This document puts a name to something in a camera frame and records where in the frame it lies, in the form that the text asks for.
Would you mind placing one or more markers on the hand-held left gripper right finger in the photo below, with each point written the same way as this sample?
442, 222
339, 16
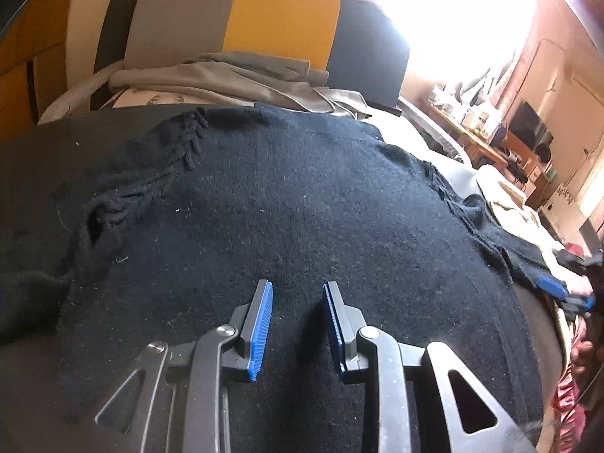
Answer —
333, 330

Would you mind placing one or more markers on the black upright cushion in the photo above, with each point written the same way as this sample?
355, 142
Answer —
122, 14

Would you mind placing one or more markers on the orange wooden wardrobe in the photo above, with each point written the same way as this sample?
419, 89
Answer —
33, 56

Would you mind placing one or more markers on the black flat screen television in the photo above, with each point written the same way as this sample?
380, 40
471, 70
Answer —
531, 125

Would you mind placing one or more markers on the printed white cushion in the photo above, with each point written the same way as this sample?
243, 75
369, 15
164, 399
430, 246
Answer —
155, 98

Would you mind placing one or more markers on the pink ruffled quilt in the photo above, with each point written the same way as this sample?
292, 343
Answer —
566, 391

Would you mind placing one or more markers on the wooden side table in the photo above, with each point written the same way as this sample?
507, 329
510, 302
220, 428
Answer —
472, 139

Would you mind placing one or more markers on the grey cloth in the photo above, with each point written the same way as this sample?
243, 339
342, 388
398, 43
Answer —
236, 78

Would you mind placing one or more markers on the black knit sweater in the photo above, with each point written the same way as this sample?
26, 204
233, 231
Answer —
283, 207

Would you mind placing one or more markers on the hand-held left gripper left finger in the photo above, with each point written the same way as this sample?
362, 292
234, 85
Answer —
259, 335

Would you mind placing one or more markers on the cluster of jars and bottles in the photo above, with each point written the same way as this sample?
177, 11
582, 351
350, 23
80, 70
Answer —
462, 108

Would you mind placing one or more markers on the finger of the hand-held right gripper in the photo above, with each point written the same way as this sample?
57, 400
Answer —
552, 285
581, 303

